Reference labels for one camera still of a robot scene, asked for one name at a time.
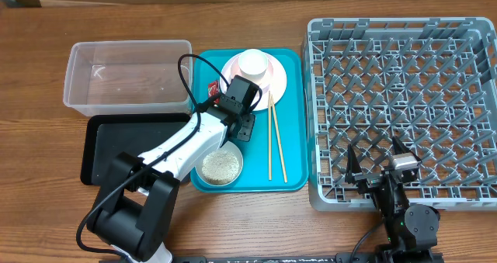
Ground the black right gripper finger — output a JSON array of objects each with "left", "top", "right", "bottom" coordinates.
[
  {"left": 345, "top": 144, "right": 362, "bottom": 184},
  {"left": 391, "top": 136, "right": 422, "bottom": 162}
]

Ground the red snack wrapper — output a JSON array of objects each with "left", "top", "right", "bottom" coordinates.
[{"left": 207, "top": 80, "right": 221, "bottom": 104}]

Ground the grey bowl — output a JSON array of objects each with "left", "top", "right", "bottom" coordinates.
[{"left": 196, "top": 141, "right": 243, "bottom": 186}]

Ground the pile of rice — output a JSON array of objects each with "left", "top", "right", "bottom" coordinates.
[{"left": 200, "top": 150, "right": 241, "bottom": 185}]

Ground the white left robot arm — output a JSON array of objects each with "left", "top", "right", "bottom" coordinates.
[{"left": 76, "top": 93, "right": 261, "bottom": 262}]

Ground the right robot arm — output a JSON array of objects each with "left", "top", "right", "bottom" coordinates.
[{"left": 346, "top": 136, "right": 444, "bottom": 263}]

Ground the grey dishwasher rack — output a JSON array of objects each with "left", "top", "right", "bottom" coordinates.
[{"left": 302, "top": 17, "right": 496, "bottom": 211}]

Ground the right wooden chopstick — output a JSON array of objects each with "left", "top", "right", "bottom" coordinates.
[{"left": 271, "top": 95, "right": 288, "bottom": 183}]

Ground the pink shallow bowl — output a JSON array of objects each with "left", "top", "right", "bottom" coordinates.
[{"left": 229, "top": 56, "right": 273, "bottom": 93}]

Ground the white round plate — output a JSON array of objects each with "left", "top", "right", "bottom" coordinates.
[{"left": 221, "top": 53, "right": 287, "bottom": 112}]

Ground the teal serving tray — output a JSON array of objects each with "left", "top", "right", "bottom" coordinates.
[{"left": 190, "top": 48, "right": 309, "bottom": 193}]

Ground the white cup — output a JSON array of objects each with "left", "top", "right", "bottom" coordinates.
[{"left": 238, "top": 49, "right": 269, "bottom": 83}]

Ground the black rectangular tray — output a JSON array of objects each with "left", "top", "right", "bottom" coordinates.
[{"left": 80, "top": 113, "right": 190, "bottom": 185}]

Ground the clear plastic storage bin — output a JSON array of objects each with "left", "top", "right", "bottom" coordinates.
[{"left": 63, "top": 40, "right": 193, "bottom": 117}]

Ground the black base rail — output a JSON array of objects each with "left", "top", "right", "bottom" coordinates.
[{"left": 99, "top": 253, "right": 445, "bottom": 263}]

